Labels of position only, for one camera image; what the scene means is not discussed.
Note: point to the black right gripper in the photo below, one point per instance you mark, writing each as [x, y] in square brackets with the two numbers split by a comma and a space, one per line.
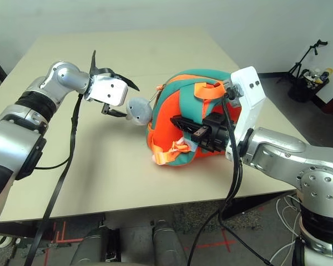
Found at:
[215, 133]

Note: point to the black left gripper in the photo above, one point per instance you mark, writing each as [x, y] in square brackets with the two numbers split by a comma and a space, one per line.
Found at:
[106, 108]

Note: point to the grey plush shark toy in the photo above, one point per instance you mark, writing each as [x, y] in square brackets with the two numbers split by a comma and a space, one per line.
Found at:
[138, 110]

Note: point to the orange and teal backpack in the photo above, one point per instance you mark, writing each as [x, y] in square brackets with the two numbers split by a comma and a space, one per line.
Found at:
[166, 110]

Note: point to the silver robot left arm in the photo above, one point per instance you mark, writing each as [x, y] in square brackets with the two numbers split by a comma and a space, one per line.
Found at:
[16, 138]

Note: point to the black table foot bar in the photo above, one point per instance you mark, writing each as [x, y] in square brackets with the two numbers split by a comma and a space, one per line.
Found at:
[22, 227]
[252, 205]

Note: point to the black waste bin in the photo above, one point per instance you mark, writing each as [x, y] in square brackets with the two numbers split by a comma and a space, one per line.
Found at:
[302, 91]

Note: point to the dark grey robot right leg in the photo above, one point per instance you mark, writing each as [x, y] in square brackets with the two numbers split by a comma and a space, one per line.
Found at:
[166, 243]

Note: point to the dark grey robot leg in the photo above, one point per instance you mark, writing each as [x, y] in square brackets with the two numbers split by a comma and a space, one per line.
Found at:
[166, 243]
[91, 246]

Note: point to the dark grey robot left leg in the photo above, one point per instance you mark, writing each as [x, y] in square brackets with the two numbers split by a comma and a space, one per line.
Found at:
[91, 246]

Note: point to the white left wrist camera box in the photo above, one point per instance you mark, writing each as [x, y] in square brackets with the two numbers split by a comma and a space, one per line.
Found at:
[105, 90]

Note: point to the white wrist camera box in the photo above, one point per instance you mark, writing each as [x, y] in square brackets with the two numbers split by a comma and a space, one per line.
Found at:
[105, 90]
[249, 105]

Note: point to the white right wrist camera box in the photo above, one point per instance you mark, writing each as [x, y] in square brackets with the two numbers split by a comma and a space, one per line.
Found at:
[249, 105]

